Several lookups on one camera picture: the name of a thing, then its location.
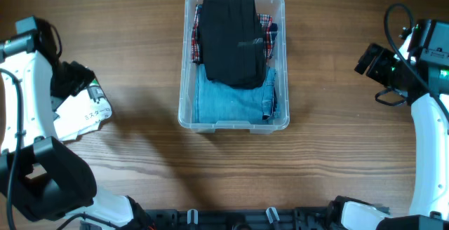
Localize white printed t-shirt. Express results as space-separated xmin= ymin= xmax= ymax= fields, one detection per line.
xmin=53 ymin=79 xmax=112 ymax=142

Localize red blue plaid cloth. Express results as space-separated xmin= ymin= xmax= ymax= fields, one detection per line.
xmin=191 ymin=4 xmax=278 ymax=64

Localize black garment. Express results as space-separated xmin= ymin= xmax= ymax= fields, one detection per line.
xmin=199 ymin=0 xmax=266 ymax=89

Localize blue denim jeans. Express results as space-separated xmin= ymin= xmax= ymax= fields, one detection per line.
xmin=193 ymin=65 xmax=279 ymax=125

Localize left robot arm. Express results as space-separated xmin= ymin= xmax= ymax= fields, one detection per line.
xmin=1 ymin=16 xmax=155 ymax=229

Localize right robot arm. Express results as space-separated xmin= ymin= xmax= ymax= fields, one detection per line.
xmin=326 ymin=20 xmax=448 ymax=229

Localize clear plastic storage container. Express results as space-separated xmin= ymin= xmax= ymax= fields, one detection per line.
xmin=177 ymin=0 xmax=290 ymax=134

